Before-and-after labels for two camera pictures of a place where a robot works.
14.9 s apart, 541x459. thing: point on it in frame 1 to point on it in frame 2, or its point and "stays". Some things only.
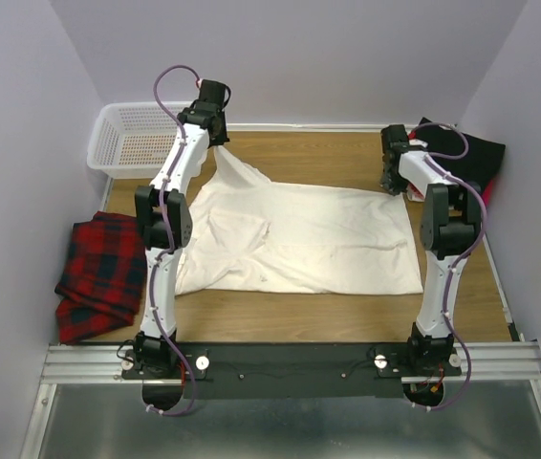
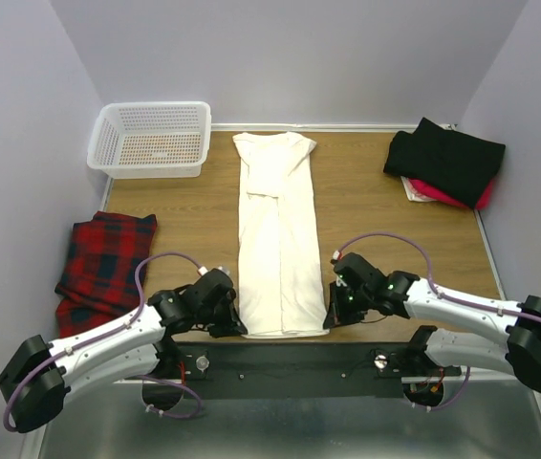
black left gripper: (221, 138) to (231, 326)
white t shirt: (248, 233) to (280, 287)
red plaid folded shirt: (99, 290) stays
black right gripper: (392, 187) to (336, 315)
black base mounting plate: (297, 370) stays
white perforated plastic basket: (134, 140) stays
